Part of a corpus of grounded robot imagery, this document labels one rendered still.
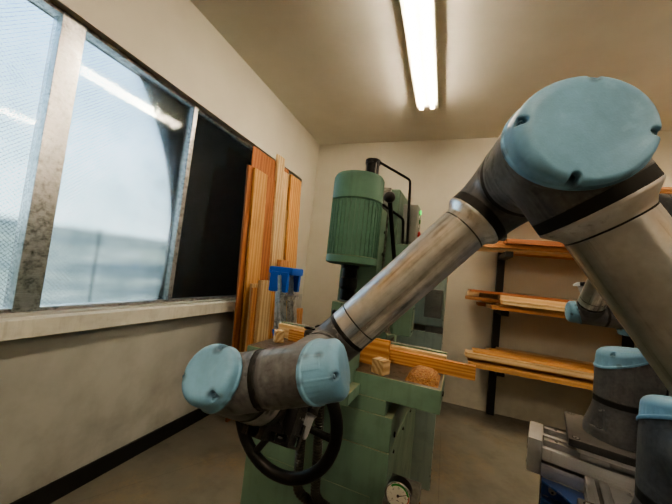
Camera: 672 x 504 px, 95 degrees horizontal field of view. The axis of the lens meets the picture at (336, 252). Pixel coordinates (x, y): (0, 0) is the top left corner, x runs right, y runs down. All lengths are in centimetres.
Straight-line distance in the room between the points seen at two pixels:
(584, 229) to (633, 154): 7
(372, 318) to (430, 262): 12
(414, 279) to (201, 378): 31
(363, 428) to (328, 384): 59
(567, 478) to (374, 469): 50
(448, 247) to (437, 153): 320
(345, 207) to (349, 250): 14
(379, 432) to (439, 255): 60
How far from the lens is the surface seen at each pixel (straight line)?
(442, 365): 103
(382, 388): 91
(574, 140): 37
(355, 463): 101
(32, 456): 203
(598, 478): 115
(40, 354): 186
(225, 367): 40
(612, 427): 111
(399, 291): 47
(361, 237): 99
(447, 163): 361
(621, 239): 40
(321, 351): 38
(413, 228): 131
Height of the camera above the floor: 117
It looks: 4 degrees up
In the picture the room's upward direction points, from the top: 6 degrees clockwise
